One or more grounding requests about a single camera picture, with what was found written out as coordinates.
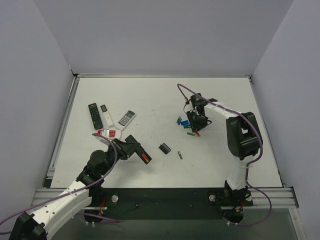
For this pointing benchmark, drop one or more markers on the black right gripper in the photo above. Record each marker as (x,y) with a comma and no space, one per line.
(197,122)

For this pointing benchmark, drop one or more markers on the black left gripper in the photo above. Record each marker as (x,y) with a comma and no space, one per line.
(135,146)

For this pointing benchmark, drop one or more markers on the blue battery upper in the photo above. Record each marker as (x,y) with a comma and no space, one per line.
(185,122)

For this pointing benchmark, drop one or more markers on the green yellow-tip battery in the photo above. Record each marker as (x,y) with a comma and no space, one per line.
(180,155)

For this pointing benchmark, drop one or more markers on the slim white remote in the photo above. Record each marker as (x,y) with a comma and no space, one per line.
(107,116)

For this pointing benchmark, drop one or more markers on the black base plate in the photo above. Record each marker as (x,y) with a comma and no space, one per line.
(120,204)

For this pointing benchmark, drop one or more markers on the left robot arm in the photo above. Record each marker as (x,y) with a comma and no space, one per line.
(51,215)

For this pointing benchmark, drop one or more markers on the black multi-button remote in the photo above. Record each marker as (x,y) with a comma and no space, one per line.
(95,116)

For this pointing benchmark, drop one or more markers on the slim black remote control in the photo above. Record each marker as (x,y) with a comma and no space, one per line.
(135,147)

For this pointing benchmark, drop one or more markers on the red and white remote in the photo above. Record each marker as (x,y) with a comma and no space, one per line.
(118,134)

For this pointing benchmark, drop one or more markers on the blue battery lower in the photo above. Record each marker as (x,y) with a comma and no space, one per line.
(185,124)

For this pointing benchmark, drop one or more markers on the black battery cover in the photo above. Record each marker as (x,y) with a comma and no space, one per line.
(165,148)

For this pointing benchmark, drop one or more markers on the grey and white remote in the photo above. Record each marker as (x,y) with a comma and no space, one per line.
(125,120)

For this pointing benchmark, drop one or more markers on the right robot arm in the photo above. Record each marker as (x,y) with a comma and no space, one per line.
(243,138)

